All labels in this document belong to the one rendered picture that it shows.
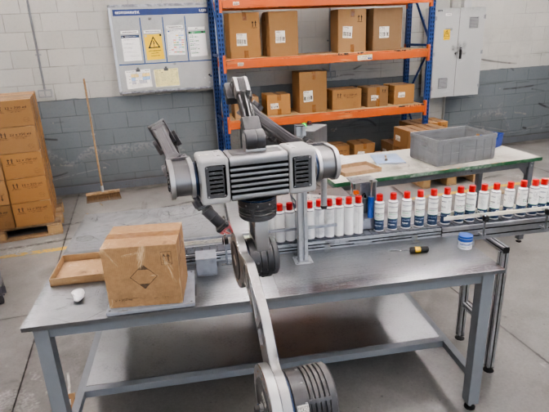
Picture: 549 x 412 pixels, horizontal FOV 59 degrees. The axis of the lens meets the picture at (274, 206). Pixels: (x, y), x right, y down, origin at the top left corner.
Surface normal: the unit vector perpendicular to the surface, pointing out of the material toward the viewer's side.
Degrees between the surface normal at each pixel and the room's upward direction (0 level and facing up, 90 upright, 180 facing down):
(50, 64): 90
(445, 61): 90
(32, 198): 91
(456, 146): 90
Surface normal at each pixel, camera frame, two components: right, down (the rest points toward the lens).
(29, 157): 0.39, 0.29
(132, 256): 0.08, 0.33
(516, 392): -0.04, -0.94
